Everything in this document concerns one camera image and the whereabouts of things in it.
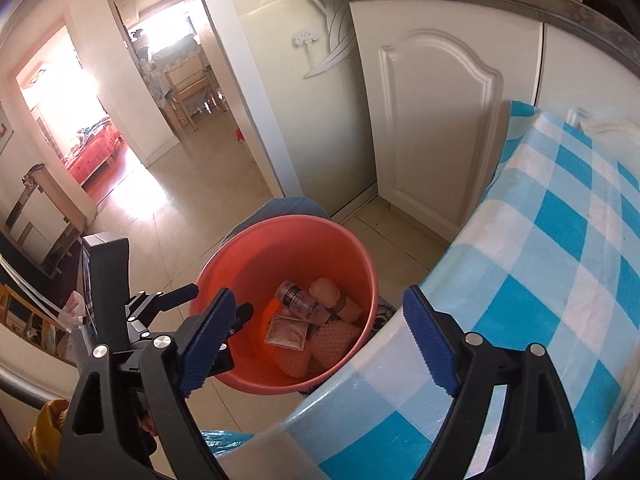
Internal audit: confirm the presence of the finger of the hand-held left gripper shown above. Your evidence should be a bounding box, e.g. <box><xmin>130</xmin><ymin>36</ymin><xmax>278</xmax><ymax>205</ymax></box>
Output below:
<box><xmin>202</xmin><ymin>304</ymin><xmax>254</xmax><ymax>384</ymax></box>
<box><xmin>127</xmin><ymin>282</ymin><xmax>201</xmax><ymax>322</ymax></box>

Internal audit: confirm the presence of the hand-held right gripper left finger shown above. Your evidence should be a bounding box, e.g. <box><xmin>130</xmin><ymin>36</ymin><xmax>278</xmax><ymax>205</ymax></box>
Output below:
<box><xmin>59</xmin><ymin>286</ymin><xmax>238</xmax><ymax>480</ymax></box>

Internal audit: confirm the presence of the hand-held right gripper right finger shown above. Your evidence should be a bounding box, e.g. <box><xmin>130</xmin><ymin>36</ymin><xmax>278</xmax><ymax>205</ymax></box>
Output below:
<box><xmin>403</xmin><ymin>285</ymin><xmax>587</xmax><ymax>480</ymax></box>

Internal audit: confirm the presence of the square sponge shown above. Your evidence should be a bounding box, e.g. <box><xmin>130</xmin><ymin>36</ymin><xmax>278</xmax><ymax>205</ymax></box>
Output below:
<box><xmin>264</xmin><ymin>315</ymin><xmax>310</xmax><ymax>351</ymax></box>

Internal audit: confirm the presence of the white drink bottle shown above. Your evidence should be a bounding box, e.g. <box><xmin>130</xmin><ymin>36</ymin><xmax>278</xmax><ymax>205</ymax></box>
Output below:
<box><xmin>276</xmin><ymin>280</ymin><xmax>331</xmax><ymax>325</ymax></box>

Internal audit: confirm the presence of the orange plastic bucket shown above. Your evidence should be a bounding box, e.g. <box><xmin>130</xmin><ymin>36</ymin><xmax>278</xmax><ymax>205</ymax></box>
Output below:
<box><xmin>194</xmin><ymin>215</ymin><xmax>378</xmax><ymax>396</ymax></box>

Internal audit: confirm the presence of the beige banded roll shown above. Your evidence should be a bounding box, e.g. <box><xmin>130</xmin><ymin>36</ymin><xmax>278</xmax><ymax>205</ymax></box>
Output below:
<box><xmin>309</xmin><ymin>280</ymin><xmax>363</xmax><ymax>323</ymax></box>

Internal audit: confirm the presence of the person's left hand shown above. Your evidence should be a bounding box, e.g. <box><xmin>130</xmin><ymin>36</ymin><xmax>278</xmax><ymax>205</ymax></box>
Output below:
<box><xmin>137</xmin><ymin>407</ymin><xmax>160</xmax><ymax>436</ymax></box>

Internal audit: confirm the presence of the patterned floor mat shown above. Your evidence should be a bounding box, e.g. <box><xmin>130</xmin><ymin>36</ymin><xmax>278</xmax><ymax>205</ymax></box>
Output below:
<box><xmin>372</xmin><ymin>295</ymin><xmax>401</xmax><ymax>333</ymax></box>

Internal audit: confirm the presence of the white wooden cabinet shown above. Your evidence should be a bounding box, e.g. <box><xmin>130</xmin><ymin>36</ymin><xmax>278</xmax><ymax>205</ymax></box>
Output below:
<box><xmin>5</xmin><ymin>162</ymin><xmax>88</xmax><ymax>278</ymax></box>

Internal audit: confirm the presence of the blue plastic bag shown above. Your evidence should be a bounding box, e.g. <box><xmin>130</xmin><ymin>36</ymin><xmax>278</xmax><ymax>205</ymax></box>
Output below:
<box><xmin>200</xmin><ymin>427</ymin><xmax>261</xmax><ymax>458</ymax></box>

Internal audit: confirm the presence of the blue-grey cloth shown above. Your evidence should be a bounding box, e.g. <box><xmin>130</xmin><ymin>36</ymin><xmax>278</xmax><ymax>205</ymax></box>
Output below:
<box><xmin>220</xmin><ymin>196</ymin><xmax>333</xmax><ymax>241</ymax></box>

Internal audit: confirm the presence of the red covered bed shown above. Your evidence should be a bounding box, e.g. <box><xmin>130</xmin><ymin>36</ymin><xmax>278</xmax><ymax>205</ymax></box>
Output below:
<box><xmin>60</xmin><ymin>115</ymin><xmax>123</xmax><ymax>188</ymax></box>

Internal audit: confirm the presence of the blue white checked tablecloth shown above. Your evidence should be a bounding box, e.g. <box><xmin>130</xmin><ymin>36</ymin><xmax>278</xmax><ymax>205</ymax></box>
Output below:
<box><xmin>215</xmin><ymin>100</ymin><xmax>640</xmax><ymax>480</ymax></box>

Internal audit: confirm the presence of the white cabinet door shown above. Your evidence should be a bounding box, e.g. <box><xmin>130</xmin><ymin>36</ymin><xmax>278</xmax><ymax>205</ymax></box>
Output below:
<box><xmin>349</xmin><ymin>0</ymin><xmax>546</xmax><ymax>246</ymax></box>
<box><xmin>530</xmin><ymin>22</ymin><xmax>640</xmax><ymax>161</ymax></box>

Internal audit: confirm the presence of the wooden chair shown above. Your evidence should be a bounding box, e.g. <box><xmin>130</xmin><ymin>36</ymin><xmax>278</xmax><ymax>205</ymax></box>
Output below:
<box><xmin>162</xmin><ymin>62</ymin><xmax>226</xmax><ymax>128</ymax></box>

